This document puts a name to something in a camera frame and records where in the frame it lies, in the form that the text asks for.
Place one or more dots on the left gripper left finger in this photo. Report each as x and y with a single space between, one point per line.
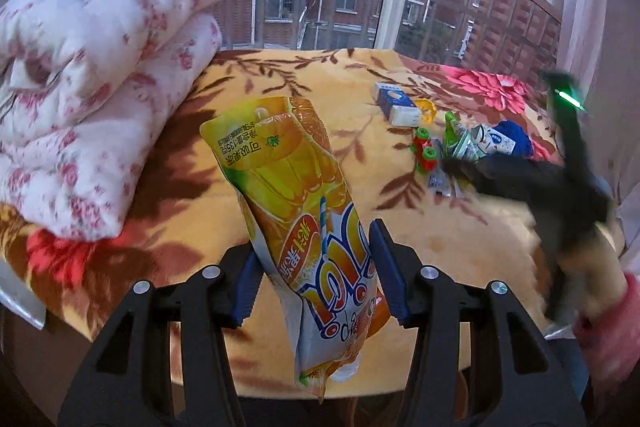
160 359

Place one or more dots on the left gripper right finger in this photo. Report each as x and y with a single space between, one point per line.
479 358

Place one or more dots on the white blue tube package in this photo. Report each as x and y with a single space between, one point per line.
491 141

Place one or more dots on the green white wrapper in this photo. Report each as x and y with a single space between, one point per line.
458 141

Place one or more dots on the red green toy bottles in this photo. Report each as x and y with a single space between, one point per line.
424 151

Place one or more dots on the orange juice snack pouch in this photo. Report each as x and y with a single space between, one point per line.
305 230

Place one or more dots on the pink right sleeve forearm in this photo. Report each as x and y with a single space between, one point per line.
610 345

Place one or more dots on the person's right hand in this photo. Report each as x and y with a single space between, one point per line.
595 261

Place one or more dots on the white curtain right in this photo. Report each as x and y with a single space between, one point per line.
599 46

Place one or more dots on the small yellow object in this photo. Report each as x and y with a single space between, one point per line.
427 109

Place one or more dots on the blue white cigarette pack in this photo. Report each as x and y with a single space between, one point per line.
397 108

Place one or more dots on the white pink floral quilt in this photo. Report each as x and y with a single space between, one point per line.
87 87

